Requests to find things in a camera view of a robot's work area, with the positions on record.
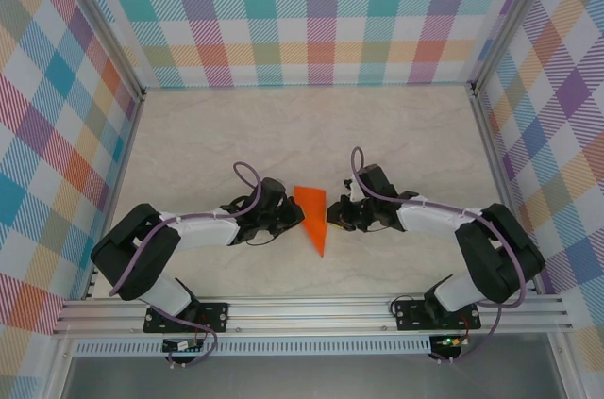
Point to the small controller board green light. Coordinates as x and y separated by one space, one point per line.
450 341

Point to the aluminium extrusion mounting rail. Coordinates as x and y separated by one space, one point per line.
307 311

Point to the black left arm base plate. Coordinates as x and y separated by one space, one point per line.
214 316

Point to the small black controller board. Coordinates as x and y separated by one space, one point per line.
181 345

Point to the aluminium side rail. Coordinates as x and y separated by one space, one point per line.
126 154
500 182

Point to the grey metal sheet panel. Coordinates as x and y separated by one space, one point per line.
307 377

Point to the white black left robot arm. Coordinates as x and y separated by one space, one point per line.
151 271

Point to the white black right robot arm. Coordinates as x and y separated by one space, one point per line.
491 262

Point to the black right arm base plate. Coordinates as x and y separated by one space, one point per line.
406 316

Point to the orange paper sheet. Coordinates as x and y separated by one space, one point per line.
316 224

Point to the aluminium frame post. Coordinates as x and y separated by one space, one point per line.
103 24
511 17

